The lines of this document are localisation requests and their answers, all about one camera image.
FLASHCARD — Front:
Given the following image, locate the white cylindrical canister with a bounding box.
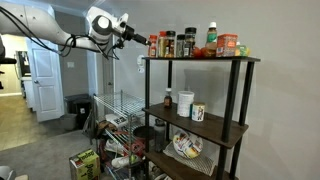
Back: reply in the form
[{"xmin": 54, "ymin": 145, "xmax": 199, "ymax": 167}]
[{"xmin": 176, "ymin": 90, "xmax": 195, "ymax": 118}]

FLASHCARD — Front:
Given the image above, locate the white sneaker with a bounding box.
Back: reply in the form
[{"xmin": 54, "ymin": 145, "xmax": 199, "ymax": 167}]
[{"xmin": 104, "ymin": 138, "xmax": 126, "ymax": 154}]

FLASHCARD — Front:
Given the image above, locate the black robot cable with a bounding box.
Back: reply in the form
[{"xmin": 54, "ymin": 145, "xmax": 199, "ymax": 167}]
[{"xmin": 0, "ymin": 6, "xmax": 121, "ymax": 62}]

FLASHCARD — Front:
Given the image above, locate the small brown bottle white cap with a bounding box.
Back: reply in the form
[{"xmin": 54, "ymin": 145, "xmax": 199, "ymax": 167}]
[{"xmin": 163, "ymin": 87, "xmax": 174, "ymax": 109}]

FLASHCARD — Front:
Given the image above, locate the green yellow package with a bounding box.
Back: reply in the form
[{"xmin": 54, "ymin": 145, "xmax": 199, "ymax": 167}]
[{"xmin": 235, "ymin": 42, "xmax": 252, "ymax": 57}]

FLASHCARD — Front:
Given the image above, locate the black metal wooden shelf unit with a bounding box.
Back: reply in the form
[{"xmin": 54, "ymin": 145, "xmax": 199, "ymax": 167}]
[{"xmin": 142, "ymin": 55, "xmax": 262, "ymax": 180}]

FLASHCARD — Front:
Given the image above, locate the black-lid jar red spice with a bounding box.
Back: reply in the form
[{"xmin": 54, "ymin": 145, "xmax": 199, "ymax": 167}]
[{"xmin": 165, "ymin": 30, "xmax": 177, "ymax": 59}]

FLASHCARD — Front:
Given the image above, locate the colourful printed bowl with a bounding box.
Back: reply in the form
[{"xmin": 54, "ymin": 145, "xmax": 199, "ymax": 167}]
[{"xmin": 172, "ymin": 129, "xmax": 204, "ymax": 160}]

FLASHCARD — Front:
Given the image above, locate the dark wall frame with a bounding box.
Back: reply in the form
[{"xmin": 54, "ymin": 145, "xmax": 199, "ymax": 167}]
[{"xmin": 15, "ymin": 50, "xmax": 32, "ymax": 78}]

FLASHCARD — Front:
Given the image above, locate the short black-lid spice jar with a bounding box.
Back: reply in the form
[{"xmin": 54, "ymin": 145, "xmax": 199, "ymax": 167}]
[{"xmin": 175, "ymin": 34, "xmax": 186, "ymax": 59}]

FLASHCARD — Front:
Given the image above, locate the red item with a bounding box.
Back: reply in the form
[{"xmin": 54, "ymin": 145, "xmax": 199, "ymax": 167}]
[{"xmin": 123, "ymin": 139, "xmax": 146, "ymax": 158}]

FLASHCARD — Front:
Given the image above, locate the dark grey tumbler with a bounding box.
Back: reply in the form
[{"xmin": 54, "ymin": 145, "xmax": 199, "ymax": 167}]
[{"xmin": 153, "ymin": 118, "xmax": 167, "ymax": 154}]

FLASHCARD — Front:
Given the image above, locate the black trash bin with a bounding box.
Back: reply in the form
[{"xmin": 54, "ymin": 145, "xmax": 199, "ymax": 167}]
[{"xmin": 64, "ymin": 93, "xmax": 93, "ymax": 129}]

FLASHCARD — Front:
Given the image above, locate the red tomato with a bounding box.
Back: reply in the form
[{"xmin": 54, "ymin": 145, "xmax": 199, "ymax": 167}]
[{"xmin": 192, "ymin": 46, "xmax": 206, "ymax": 59}]

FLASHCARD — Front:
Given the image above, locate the large orange-red lid spice jar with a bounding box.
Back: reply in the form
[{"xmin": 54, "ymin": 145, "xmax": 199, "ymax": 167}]
[{"xmin": 157, "ymin": 30, "xmax": 167, "ymax": 58}]

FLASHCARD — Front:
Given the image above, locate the green cardboard box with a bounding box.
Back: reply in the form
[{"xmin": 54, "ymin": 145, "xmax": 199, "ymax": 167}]
[{"xmin": 68, "ymin": 148, "xmax": 102, "ymax": 180}]

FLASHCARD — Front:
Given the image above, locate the chrome wire rack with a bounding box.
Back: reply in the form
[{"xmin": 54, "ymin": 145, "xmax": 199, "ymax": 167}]
[{"xmin": 92, "ymin": 89, "xmax": 148, "ymax": 180}]

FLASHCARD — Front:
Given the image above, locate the white box with code print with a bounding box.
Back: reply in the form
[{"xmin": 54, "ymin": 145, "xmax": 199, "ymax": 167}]
[{"xmin": 104, "ymin": 113, "xmax": 129, "ymax": 129}]

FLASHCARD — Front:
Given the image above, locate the small labelled tin can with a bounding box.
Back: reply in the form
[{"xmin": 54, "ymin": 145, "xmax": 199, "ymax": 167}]
[{"xmin": 190, "ymin": 102, "xmax": 206, "ymax": 122}]

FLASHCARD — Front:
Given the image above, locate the white mesh mat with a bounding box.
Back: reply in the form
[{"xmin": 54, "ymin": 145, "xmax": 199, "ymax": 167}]
[{"xmin": 163, "ymin": 141, "xmax": 217, "ymax": 177}]

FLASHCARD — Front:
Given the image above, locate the white-cap green-label bottle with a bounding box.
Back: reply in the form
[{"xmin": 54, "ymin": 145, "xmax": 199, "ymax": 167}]
[{"xmin": 204, "ymin": 21, "xmax": 219, "ymax": 58}]

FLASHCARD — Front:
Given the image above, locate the white panel room door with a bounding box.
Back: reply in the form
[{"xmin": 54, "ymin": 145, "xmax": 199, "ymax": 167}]
[{"xmin": 25, "ymin": 37, "xmax": 66, "ymax": 123}]

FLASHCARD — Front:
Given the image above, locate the white wall plug device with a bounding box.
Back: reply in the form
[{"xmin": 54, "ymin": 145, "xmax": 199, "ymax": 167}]
[{"xmin": 136, "ymin": 54, "xmax": 146, "ymax": 74}]

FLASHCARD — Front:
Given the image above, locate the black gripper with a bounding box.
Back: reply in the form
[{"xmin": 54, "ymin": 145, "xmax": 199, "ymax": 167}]
[{"xmin": 120, "ymin": 23, "xmax": 152, "ymax": 47}]

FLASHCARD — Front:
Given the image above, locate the tall black-lid spice jar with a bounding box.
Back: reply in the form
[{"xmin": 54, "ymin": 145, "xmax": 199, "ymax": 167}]
[{"xmin": 184, "ymin": 27, "xmax": 197, "ymax": 58}]

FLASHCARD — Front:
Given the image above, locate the small red-lid spice jar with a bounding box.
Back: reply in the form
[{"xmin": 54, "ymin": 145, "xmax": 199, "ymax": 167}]
[{"xmin": 147, "ymin": 34, "xmax": 158, "ymax": 59}]

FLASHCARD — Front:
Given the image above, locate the grey rounded object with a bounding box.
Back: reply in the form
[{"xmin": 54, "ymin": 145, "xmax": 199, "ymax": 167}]
[{"xmin": 0, "ymin": 165, "xmax": 17, "ymax": 180}]

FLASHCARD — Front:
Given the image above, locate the red food box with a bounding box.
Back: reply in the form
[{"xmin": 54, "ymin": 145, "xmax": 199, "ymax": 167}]
[{"xmin": 216, "ymin": 33, "xmax": 239, "ymax": 58}]

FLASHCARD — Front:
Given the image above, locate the black pot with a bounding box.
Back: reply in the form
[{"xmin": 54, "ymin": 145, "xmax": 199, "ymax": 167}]
[{"xmin": 133, "ymin": 125, "xmax": 156, "ymax": 141}]

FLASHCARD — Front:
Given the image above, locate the small grey bin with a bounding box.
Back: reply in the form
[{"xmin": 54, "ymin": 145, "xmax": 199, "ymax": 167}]
[{"xmin": 59, "ymin": 113, "xmax": 78, "ymax": 132}]

